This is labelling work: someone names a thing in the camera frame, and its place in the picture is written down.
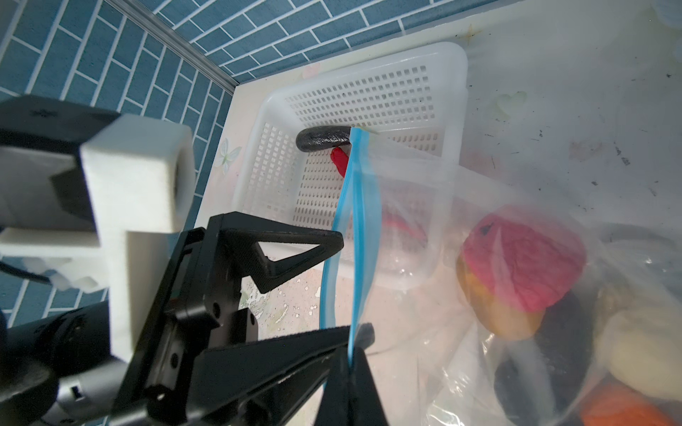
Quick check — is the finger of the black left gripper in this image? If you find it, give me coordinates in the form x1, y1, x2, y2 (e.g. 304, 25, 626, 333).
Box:
188, 323, 375, 425
218, 212, 344, 294

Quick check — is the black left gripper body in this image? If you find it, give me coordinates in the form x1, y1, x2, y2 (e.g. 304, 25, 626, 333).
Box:
110, 212, 259, 425

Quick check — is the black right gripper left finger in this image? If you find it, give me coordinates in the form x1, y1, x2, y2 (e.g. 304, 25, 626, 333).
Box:
314, 347, 352, 426

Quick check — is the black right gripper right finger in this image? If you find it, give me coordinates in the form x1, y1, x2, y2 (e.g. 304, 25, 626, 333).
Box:
351, 347, 388, 426

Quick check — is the clear zip top bag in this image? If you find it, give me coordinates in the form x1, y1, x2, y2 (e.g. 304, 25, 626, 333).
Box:
317, 128, 681, 425

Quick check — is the yellow lemon food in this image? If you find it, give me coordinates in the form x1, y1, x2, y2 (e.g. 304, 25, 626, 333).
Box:
456, 255, 545, 341

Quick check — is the black avocado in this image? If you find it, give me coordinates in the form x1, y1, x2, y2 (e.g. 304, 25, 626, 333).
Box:
494, 292, 592, 425

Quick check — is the pink cracked ball food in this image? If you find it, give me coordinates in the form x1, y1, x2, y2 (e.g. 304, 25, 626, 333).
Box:
462, 205, 587, 312

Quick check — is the small orange tangerine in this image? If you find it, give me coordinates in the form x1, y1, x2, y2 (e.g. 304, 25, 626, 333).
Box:
579, 383, 678, 426

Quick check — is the cream white bun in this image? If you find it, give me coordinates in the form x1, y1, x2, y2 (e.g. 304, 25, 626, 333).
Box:
593, 286, 681, 401

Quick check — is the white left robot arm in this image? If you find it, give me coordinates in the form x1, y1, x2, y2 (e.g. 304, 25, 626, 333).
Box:
1, 212, 386, 425

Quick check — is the dark purple eggplant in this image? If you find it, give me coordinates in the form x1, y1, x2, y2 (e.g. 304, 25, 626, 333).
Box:
295, 125, 352, 153

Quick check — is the red chili pepper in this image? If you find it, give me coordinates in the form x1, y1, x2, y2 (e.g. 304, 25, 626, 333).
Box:
330, 146, 427, 244

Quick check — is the white perforated plastic basket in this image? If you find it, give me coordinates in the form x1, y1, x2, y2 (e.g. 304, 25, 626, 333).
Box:
232, 42, 468, 293

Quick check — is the aluminium corner post left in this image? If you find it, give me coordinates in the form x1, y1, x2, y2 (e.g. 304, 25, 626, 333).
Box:
107, 0, 238, 95

